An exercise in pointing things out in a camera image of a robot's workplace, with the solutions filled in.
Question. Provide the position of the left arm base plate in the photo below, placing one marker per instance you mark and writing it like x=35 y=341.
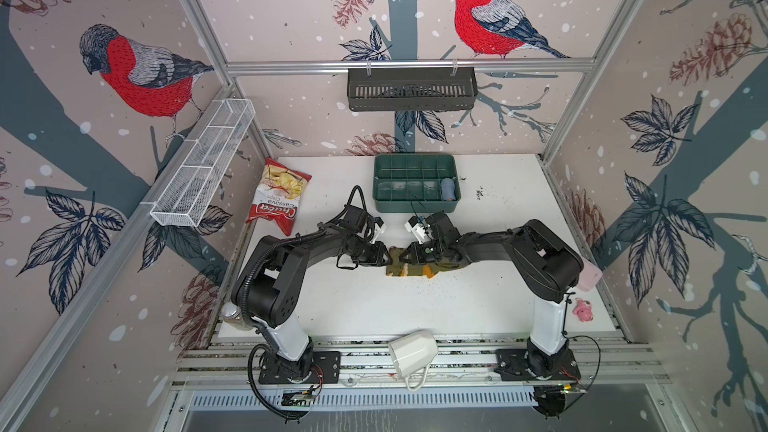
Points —
x=311 y=368

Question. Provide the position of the pink pig toy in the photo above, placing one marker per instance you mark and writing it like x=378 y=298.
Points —
x=583 y=310

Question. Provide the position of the white overhead camera box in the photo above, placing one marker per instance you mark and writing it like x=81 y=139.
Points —
x=413 y=352

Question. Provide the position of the green compartment tray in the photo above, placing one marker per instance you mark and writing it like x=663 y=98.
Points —
x=410 y=182

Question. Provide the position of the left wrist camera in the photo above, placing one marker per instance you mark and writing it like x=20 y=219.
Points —
x=360 y=221

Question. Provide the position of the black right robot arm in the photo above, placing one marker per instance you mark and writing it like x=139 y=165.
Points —
x=549 y=267

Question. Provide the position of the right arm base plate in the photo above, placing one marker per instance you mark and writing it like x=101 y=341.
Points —
x=517 y=365

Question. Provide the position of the olive yellow sock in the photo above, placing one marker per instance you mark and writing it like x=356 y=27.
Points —
x=400 y=269

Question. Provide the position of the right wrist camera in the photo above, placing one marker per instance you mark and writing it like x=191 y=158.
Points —
x=418 y=227

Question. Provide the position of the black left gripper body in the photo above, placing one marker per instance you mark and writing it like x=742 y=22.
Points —
x=368 y=253

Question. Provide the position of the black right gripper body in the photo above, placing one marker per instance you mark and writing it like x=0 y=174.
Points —
x=430 y=250

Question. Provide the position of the black hanging basket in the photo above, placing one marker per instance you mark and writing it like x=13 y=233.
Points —
x=411 y=89

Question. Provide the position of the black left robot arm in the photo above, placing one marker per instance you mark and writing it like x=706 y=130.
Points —
x=268 y=289

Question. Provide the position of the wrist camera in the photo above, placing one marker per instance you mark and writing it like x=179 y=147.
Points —
x=360 y=221
x=418 y=227

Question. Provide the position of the glass jar with lid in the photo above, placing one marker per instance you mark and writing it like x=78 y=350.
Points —
x=232 y=315

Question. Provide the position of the grey rolled item in tray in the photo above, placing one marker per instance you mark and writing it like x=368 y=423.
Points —
x=448 y=190

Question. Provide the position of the red chips bag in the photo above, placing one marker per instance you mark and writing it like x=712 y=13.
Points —
x=278 y=195

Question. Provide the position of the white wire mesh basket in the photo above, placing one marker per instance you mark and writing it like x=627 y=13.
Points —
x=189 y=193

